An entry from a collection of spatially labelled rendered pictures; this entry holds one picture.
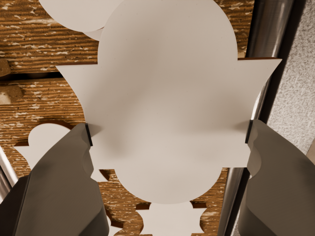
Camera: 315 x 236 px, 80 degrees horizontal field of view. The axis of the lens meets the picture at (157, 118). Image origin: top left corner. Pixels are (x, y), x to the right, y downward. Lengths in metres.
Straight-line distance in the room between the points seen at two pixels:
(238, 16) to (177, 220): 0.34
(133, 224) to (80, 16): 0.37
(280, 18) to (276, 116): 0.13
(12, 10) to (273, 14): 0.28
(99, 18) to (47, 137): 0.18
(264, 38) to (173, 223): 0.34
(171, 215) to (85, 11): 0.34
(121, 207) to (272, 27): 0.36
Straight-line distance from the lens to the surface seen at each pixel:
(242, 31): 0.25
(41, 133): 0.31
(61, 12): 0.21
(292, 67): 0.31
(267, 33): 0.28
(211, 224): 0.44
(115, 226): 0.43
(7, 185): 0.49
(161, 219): 0.40
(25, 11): 0.27
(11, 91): 0.29
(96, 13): 0.20
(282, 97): 0.32
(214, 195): 0.38
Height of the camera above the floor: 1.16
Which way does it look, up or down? 61 degrees down
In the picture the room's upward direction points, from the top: 179 degrees counter-clockwise
